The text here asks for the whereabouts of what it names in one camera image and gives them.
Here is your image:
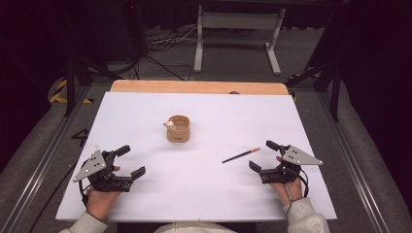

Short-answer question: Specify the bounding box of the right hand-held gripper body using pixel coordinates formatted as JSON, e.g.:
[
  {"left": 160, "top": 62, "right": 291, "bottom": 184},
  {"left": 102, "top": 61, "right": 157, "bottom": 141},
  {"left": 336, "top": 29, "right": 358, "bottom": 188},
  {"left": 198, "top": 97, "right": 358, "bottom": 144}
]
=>
[{"left": 258, "top": 144, "right": 324, "bottom": 185}]

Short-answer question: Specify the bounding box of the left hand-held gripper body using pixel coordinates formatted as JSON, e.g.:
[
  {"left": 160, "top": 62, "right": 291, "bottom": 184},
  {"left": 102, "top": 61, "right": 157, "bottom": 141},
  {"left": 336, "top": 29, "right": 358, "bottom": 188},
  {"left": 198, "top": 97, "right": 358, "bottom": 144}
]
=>
[{"left": 72, "top": 150, "right": 134, "bottom": 194}]

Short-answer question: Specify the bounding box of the thin brown brush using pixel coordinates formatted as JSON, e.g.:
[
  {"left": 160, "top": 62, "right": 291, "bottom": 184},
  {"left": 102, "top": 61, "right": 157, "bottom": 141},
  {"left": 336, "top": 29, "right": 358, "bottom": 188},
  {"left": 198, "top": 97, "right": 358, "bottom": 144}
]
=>
[{"left": 222, "top": 147, "right": 261, "bottom": 164}]

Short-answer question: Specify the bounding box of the round wooden pen holder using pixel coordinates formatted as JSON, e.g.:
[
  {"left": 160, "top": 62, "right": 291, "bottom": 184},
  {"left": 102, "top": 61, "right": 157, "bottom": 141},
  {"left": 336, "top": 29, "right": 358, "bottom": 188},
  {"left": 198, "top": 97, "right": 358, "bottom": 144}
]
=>
[{"left": 166, "top": 115, "right": 191, "bottom": 144}]

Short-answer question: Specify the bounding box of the person's right hand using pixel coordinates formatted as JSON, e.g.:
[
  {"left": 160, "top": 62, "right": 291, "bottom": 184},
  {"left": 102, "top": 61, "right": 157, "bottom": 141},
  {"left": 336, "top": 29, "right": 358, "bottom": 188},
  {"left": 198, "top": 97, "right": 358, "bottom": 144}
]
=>
[{"left": 270, "top": 155, "right": 304, "bottom": 207}]

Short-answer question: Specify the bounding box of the person's left hand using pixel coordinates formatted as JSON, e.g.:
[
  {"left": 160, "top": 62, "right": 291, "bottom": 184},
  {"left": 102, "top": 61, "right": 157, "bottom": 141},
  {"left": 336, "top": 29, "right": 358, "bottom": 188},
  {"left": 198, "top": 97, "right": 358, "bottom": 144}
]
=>
[{"left": 86, "top": 164, "right": 122, "bottom": 221}]

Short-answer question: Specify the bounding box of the white board sheet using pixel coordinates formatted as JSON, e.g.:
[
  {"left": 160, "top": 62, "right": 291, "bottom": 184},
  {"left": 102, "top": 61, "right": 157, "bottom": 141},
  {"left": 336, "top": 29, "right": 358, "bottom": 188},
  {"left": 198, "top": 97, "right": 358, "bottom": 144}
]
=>
[{"left": 55, "top": 91, "right": 338, "bottom": 223}]

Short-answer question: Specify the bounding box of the person's torso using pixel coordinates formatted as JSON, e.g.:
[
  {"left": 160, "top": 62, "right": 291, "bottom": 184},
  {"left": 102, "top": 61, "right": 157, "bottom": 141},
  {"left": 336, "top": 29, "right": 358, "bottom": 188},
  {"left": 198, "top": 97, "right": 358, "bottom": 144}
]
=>
[{"left": 154, "top": 221, "right": 239, "bottom": 233}]

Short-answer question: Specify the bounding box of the black tripod stand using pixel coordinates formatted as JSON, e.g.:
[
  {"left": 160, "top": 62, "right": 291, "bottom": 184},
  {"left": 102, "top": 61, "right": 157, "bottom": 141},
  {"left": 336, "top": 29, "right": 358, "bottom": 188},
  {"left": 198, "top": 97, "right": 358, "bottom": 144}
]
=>
[
  {"left": 62, "top": 52, "right": 124, "bottom": 117},
  {"left": 285, "top": 57, "right": 343, "bottom": 122}
]

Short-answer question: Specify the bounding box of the yellow black floor tape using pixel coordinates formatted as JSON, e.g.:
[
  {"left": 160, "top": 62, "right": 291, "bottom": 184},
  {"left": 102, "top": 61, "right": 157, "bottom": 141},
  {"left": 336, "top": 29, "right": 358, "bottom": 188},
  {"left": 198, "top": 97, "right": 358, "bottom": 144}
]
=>
[{"left": 48, "top": 79, "right": 95, "bottom": 105}]

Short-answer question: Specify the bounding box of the white metal stand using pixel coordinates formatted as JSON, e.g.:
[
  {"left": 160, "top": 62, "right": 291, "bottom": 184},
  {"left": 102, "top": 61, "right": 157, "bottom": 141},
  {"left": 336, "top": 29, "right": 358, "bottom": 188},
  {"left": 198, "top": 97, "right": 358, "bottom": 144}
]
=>
[{"left": 192, "top": 4, "right": 287, "bottom": 76}]

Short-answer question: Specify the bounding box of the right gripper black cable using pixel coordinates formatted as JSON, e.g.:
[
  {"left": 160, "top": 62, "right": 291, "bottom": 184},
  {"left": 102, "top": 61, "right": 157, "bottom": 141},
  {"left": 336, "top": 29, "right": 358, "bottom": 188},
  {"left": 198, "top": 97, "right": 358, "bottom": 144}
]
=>
[{"left": 296, "top": 168, "right": 310, "bottom": 199}]

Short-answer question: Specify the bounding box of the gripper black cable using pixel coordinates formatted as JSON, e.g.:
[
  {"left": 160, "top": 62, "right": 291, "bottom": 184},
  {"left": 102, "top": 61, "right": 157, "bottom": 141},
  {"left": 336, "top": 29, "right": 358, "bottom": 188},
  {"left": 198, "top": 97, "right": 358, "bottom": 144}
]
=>
[
  {"left": 296, "top": 168, "right": 310, "bottom": 199},
  {"left": 78, "top": 183, "right": 91, "bottom": 209}
]

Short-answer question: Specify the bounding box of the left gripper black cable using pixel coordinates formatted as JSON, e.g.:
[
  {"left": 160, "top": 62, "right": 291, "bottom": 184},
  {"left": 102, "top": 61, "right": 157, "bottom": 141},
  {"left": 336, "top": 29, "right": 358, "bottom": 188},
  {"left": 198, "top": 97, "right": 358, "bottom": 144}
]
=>
[{"left": 78, "top": 183, "right": 91, "bottom": 209}]

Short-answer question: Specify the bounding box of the aluminium floor rail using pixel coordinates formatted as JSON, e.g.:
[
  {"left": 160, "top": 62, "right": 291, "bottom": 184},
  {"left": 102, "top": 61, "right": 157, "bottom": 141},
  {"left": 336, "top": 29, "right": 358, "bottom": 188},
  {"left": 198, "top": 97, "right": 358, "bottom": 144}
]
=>
[
  {"left": 0, "top": 85, "right": 92, "bottom": 233},
  {"left": 315, "top": 90, "right": 395, "bottom": 233}
]

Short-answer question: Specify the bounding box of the bundle of floor cables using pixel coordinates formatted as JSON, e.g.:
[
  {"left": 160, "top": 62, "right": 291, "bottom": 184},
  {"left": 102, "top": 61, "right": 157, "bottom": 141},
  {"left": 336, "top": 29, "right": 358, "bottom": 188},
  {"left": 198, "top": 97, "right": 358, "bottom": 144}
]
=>
[{"left": 142, "top": 24, "right": 199, "bottom": 82}]

